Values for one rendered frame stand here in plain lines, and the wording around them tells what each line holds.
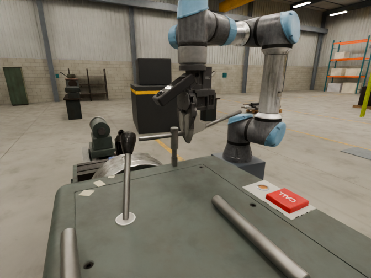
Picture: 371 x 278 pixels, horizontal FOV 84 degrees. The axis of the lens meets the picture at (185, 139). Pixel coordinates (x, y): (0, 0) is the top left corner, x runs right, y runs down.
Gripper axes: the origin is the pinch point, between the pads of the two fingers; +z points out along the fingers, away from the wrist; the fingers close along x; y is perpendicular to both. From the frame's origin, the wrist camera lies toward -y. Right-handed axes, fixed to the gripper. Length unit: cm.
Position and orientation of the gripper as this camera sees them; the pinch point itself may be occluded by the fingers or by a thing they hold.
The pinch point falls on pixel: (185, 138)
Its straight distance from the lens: 59.7
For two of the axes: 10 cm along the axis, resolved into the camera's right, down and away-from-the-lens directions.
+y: 8.9, -1.4, 4.4
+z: 0.0, 9.6, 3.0
